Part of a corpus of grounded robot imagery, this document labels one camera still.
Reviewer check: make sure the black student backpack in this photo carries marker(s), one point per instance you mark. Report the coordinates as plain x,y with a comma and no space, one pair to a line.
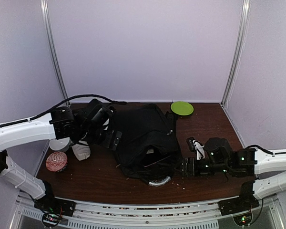
143,128

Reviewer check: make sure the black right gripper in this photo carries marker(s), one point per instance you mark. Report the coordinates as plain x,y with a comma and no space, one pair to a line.
187,162

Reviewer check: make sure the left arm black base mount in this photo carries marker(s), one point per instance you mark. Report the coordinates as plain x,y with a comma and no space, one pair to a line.
57,206

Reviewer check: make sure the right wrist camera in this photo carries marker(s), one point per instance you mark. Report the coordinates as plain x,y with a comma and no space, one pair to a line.
196,147

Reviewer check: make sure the aluminium frame post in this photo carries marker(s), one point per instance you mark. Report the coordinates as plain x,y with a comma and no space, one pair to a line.
240,42
54,56

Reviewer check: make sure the aluminium front rail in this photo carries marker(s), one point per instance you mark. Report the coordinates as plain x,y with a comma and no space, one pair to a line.
195,215

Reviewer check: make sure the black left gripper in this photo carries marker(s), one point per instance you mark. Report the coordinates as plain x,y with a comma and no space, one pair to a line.
107,141

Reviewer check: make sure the right aluminium frame post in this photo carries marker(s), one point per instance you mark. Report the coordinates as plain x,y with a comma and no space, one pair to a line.
240,42

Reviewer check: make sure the left aluminium frame post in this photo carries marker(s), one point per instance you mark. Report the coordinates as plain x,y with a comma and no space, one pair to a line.
54,56

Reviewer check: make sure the red patterned bowl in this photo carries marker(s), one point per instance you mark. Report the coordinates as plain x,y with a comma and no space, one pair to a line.
56,162

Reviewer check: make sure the green plate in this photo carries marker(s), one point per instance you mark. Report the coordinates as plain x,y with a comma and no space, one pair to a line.
182,108

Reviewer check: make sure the black smartphone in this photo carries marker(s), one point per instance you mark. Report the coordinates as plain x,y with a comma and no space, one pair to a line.
152,157

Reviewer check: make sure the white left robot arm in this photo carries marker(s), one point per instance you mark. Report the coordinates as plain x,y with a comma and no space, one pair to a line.
21,134

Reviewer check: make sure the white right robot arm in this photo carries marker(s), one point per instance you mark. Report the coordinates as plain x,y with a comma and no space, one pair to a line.
267,166

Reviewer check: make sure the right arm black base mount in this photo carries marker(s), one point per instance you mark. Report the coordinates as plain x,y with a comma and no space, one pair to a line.
236,205

